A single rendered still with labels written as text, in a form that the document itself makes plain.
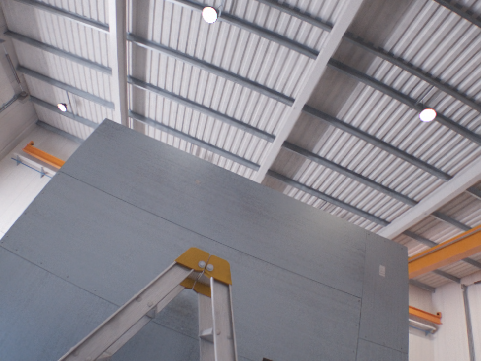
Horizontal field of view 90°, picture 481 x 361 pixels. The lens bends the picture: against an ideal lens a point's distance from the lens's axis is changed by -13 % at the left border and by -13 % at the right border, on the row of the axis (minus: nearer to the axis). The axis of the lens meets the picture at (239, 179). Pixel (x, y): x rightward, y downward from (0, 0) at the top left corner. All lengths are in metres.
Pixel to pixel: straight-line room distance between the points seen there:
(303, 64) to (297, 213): 5.38
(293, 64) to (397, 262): 5.58
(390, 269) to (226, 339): 1.58
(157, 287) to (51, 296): 0.87
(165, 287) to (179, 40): 7.23
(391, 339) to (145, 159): 2.05
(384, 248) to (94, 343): 1.99
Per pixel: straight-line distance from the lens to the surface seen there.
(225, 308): 0.98
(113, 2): 7.65
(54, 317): 1.70
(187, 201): 1.82
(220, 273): 0.97
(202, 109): 8.37
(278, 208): 1.96
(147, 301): 0.95
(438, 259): 10.31
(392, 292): 2.24
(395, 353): 2.16
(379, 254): 2.28
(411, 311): 13.89
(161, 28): 7.95
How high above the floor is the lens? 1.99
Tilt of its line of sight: 36 degrees up
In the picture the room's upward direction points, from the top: 22 degrees clockwise
